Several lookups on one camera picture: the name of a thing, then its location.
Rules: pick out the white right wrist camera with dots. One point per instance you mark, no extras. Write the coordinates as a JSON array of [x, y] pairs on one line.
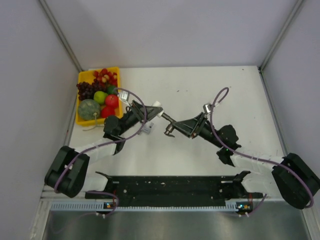
[[207, 108]]

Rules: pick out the green apple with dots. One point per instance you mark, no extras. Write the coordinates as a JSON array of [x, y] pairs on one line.
[[100, 97]]

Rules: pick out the white slotted cable duct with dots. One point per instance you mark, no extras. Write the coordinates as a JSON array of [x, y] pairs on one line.
[[107, 205]]

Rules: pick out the chrome water faucet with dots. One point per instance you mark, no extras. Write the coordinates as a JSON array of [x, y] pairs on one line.
[[147, 128]]

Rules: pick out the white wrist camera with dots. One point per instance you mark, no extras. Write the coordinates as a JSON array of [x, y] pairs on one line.
[[207, 108], [124, 97]]

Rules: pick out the dark purple grape bunch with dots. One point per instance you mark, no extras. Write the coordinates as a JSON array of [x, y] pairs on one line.
[[87, 90]]

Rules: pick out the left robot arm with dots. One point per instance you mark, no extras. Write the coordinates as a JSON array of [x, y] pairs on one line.
[[68, 171]]

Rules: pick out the red apple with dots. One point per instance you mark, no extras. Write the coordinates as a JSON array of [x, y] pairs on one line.
[[112, 101], [107, 111]]

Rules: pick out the green striped melon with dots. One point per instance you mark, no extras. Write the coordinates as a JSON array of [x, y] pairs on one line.
[[89, 109]]

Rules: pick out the dark green lime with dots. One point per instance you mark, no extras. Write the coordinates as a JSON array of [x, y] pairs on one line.
[[112, 90]]

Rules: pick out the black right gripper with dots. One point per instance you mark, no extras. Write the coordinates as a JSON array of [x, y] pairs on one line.
[[192, 128]]

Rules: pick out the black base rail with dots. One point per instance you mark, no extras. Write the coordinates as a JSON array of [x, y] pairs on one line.
[[177, 191]]

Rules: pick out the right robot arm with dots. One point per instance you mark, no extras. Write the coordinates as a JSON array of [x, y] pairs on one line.
[[287, 176]]

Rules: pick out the white pipe elbow fitting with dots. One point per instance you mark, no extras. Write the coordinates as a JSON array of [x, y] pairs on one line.
[[158, 108]]

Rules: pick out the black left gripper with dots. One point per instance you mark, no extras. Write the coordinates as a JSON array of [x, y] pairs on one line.
[[138, 111]]

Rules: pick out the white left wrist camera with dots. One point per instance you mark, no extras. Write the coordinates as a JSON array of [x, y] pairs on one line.
[[124, 97]]

